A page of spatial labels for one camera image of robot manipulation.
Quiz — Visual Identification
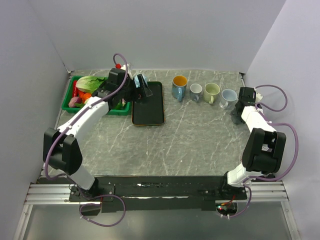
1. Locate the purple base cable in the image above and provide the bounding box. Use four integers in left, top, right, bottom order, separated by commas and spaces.
79, 194, 127, 228

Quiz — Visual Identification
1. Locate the green plastic bin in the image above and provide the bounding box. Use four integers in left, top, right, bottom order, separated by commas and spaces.
61, 75, 132, 116

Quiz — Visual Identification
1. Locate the orange carrot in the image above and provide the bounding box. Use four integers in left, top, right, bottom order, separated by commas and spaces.
78, 91, 92, 103

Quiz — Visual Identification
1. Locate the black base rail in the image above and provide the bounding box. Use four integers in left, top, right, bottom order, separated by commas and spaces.
69, 176, 247, 213

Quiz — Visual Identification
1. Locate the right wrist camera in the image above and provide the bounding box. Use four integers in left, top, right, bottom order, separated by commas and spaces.
255, 91, 263, 103

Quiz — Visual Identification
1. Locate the light blue faceted mug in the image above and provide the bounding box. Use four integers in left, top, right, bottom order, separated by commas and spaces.
133, 75, 140, 88

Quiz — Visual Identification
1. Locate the lavender blue small mug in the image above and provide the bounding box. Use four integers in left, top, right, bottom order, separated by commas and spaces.
189, 83, 203, 103

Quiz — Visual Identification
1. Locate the white grey mug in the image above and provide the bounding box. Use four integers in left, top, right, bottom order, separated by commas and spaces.
219, 89, 238, 110

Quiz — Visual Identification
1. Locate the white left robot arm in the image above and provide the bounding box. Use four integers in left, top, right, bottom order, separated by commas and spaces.
43, 68, 152, 201

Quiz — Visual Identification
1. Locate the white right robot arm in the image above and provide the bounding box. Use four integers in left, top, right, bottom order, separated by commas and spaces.
218, 87, 287, 200

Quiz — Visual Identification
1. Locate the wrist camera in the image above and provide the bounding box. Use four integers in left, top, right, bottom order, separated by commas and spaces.
115, 63, 132, 77
255, 91, 263, 103

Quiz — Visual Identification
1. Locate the blue butterfly mug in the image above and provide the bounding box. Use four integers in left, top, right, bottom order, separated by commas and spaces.
171, 75, 188, 102

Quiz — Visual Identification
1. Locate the light green mug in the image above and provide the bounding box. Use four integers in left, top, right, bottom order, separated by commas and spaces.
203, 83, 221, 105

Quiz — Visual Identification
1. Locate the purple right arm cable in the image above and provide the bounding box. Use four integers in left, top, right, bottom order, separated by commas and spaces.
241, 84, 300, 191

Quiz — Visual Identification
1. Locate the purple onion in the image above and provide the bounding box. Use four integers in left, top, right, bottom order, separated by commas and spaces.
68, 96, 83, 108

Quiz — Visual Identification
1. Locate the red chili pepper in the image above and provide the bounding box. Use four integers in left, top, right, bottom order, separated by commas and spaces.
72, 80, 79, 98

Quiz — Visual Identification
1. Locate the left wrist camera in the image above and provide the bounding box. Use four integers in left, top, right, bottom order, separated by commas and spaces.
115, 63, 132, 77

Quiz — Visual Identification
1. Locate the lettuce head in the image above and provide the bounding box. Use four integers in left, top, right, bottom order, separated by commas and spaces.
75, 76, 107, 94

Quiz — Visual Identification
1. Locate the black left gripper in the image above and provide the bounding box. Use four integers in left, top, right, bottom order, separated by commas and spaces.
118, 74, 153, 103

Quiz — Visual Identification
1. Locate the black tray gold rim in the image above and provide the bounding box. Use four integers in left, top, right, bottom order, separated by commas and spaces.
131, 81, 165, 126

